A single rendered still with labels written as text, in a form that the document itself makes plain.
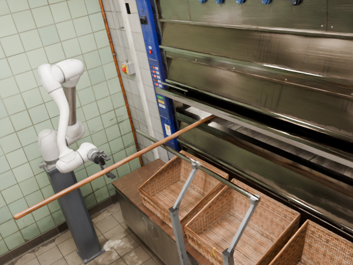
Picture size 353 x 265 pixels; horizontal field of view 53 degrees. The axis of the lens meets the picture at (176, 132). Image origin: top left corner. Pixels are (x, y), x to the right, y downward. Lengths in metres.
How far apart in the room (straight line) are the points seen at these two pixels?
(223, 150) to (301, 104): 0.83
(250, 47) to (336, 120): 0.59
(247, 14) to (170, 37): 0.76
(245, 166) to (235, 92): 0.53
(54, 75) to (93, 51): 0.98
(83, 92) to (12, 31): 0.78
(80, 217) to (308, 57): 2.23
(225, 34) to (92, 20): 1.56
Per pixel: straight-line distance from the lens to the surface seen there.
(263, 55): 1.92
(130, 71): 3.17
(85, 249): 3.37
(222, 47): 2.13
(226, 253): 1.88
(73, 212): 3.11
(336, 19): 1.66
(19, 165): 3.43
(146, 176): 3.19
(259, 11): 1.91
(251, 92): 2.08
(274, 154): 2.15
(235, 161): 2.45
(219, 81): 2.27
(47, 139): 2.81
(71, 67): 2.52
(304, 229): 2.20
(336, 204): 2.06
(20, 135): 3.34
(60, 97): 2.46
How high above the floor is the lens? 2.33
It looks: 27 degrees down
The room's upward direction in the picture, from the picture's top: 11 degrees counter-clockwise
